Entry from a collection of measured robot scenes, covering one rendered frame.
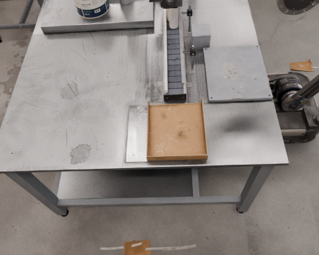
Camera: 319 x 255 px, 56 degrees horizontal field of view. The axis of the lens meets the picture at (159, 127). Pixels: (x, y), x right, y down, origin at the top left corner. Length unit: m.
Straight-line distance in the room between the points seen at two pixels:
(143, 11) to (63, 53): 0.53
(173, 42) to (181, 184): 0.86
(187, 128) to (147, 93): 0.29
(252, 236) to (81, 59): 1.49
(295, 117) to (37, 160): 1.66
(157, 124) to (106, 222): 0.96
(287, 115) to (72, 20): 1.53
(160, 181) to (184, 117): 0.64
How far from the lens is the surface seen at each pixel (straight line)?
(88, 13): 1.90
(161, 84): 1.53
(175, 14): 1.69
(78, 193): 1.99
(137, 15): 1.87
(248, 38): 1.79
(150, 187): 1.90
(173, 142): 1.33
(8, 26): 3.37
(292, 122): 2.21
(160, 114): 1.41
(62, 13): 2.02
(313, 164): 2.38
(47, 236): 2.22
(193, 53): 1.49
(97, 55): 1.74
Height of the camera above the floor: 1.99
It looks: 57 degrees down
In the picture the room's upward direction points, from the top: 8 degrees counter-clockwise
